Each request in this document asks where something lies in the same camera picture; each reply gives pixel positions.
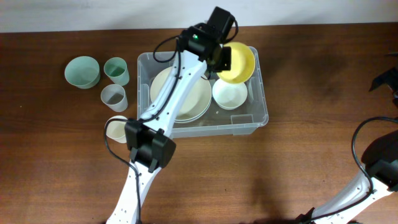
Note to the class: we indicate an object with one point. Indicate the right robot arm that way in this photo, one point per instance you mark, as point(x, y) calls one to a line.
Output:
point(376, 179)

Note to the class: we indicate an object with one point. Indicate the grey cup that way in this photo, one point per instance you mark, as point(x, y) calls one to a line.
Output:
point(114, 96)

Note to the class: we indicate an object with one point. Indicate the green cup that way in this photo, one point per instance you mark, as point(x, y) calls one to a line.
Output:
point(116, 69)

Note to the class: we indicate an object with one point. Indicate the white small bowl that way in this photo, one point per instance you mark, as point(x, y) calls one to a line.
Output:
point(229, 96)

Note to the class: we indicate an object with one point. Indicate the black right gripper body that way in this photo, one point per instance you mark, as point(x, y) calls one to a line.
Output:
point(390, 78)

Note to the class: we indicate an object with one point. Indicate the cream cup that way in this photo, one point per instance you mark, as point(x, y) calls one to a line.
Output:
point(115, 129)

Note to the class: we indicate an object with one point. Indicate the clear plastic storage bin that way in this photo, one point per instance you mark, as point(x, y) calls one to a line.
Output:
point(244, 120)

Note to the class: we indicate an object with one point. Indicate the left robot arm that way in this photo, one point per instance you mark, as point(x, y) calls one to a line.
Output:
point(148, 138)

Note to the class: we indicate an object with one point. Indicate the yellow small bowl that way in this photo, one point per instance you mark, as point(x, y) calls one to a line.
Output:
point(243, 64)

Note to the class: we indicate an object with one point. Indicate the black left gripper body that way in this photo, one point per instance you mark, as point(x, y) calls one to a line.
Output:
point(225, 62)

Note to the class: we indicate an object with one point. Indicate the green small bowl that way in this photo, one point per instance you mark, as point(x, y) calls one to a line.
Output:
point(83, 72)

